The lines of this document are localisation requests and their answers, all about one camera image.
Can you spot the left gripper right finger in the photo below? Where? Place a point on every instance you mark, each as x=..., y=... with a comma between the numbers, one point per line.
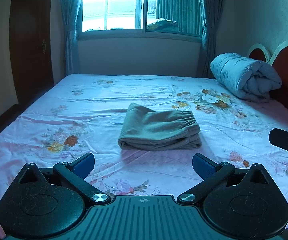
x=223, y=183

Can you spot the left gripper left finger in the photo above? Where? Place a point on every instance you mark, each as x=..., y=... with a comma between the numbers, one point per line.
x=62, y=184

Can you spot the grey-brown fleece pants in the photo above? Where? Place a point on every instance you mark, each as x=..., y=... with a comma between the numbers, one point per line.
x=149, y=130

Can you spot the floral pink bed sheet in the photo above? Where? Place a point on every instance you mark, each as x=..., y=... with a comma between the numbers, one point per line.
x=85, y=113

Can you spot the rolled grey-blue quilt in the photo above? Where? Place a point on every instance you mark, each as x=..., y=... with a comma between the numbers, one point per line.
x=246, y=78

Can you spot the dark wooden door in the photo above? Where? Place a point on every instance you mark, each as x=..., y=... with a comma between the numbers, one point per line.
x=29, y=48

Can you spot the right blue curtain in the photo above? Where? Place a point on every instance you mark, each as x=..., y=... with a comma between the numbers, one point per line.
x=211, y=13

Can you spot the blue curtain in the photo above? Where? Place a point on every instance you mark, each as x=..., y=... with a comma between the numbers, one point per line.
x=211, y=13
x=70, y=9

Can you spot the left blue curtain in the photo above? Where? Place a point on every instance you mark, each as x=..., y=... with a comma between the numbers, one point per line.
x=70, y=9

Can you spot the window with frame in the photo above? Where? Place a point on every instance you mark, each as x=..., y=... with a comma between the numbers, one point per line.
x=174, y=17

